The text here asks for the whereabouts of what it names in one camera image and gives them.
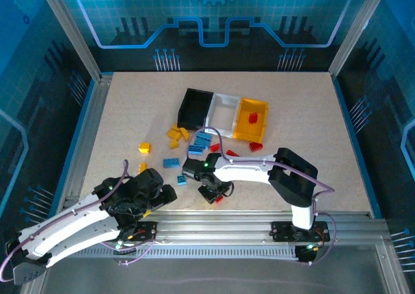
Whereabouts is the large blue lego brick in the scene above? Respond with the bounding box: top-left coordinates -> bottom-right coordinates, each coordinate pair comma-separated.
193,133 -> 213,149

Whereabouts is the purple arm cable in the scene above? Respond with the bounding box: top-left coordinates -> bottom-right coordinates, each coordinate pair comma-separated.
0,159 -> 130,284
193,126 -> 338,266

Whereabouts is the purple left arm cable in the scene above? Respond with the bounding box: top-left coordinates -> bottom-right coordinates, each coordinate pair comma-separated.
0,159 -> 130,284

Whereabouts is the grey metal front panel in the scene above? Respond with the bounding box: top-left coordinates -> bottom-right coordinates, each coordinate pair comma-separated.
38,258 -> 393,294

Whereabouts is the slotted grey cable duct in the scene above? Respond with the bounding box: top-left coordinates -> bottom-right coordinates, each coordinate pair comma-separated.
51,247 -> 301,260

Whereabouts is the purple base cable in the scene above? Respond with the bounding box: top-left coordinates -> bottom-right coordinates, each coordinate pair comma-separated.
100,238 -> 156,266

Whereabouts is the aluminium side rail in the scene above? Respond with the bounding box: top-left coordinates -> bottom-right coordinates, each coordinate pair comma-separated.
53,73 -> 113,217

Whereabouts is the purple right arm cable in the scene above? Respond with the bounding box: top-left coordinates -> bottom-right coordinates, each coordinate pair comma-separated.
193,126 -> 338,266

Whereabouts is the black plastic bin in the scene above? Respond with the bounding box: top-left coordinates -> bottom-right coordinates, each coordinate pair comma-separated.
176,88 -> 215,132

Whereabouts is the clear plastic bin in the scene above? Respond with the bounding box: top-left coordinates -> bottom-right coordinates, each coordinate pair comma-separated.
204,92 -> 243,138

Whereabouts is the blue table edge strip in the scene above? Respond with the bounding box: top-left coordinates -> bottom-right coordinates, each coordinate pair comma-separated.
48,79 -> 97,217
332,76 -> 383,219

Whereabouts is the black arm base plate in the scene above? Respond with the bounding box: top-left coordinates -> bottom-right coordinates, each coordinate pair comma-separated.
113,221 -> 159,243
271,221 -> 331,243

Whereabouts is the aluminium frame post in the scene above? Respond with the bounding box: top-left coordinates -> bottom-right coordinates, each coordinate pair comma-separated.
327,0 -> 391,79
35,0 -> 104,80

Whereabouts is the aluminium front rail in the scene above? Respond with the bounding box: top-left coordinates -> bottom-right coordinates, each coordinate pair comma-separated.
64,209 -> 372,243

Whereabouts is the yellow plastic bin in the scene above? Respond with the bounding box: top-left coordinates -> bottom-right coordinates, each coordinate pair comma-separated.
231,97 -> 270,144

